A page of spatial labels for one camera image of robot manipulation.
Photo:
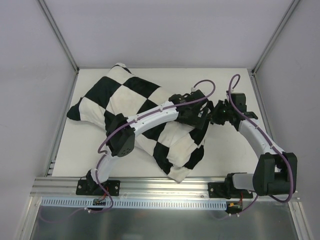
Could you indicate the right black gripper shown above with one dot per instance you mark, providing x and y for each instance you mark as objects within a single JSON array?
[{"x": 219, "y": 114}]

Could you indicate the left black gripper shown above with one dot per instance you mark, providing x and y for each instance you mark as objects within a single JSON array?
[{"x": 203, "y": 116}]

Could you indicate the black white checkered pillowcase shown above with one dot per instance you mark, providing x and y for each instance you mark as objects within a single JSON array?
[{"x": 135, "y": 112}]

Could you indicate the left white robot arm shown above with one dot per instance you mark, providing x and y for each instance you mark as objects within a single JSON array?
[{"x": 123, "y": 131}]

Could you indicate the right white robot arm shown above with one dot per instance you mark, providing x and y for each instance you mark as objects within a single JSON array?
[{"x": 276, "y": 170}]

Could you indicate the right aluminium frame post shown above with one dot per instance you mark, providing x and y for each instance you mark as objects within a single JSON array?
[{"x": 276, "y": 34}]

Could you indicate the aluminium frame post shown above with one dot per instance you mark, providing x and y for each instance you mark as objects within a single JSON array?
[
  {"x": 58, "y": 34},
  {"x": 276, "y": 34}
]

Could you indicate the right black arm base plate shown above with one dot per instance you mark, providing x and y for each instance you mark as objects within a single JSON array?
[{"x": 224, "y": 191}]

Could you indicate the aluminium mounting rail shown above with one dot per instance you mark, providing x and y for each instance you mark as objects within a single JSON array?
[{"x": 156, "y": 188}]

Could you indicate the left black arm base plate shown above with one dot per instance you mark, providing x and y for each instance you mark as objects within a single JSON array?
[{"x": 88, "y": 187}]

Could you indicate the white slotted cable duct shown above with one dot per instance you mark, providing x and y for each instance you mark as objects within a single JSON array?
[{"x": 121, "y": 203}]

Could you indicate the left aluminium frame post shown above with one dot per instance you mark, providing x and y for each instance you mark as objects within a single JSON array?
[{"x": 58, "y": 34}]

